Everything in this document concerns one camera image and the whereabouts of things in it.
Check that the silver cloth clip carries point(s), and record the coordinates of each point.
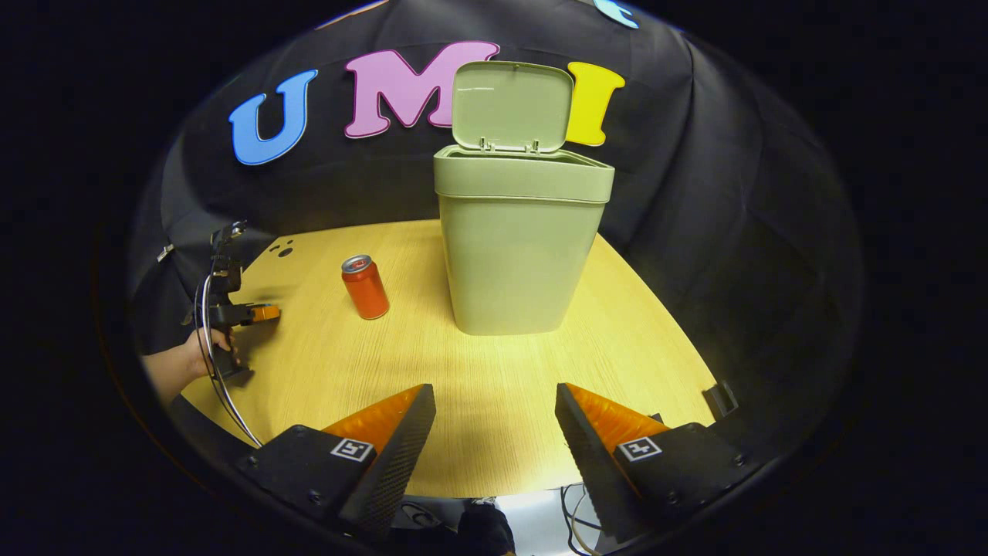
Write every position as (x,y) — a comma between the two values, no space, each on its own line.
(164,252)

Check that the dark cloth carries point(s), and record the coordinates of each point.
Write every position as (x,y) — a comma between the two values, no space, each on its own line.
(485,529)

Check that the red pop can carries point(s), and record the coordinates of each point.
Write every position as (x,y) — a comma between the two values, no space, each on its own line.
(367,292)

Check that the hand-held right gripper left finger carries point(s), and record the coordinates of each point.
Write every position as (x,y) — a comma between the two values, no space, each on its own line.
(394,463)

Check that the black desk edge bracket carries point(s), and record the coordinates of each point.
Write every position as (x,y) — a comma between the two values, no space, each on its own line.
(720,400)

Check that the black backdrop cloth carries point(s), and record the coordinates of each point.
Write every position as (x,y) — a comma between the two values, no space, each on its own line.
(733,193)

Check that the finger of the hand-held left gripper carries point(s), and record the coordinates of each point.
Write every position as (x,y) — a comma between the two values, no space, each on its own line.
(265,313)

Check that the wooden desktop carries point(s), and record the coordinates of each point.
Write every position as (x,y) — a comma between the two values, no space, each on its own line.
(478,371)

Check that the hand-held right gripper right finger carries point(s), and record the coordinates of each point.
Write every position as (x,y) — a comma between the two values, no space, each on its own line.
(590,463)

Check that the green desktop garbage bin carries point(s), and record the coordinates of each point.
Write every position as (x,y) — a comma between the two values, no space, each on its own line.
(517,255)

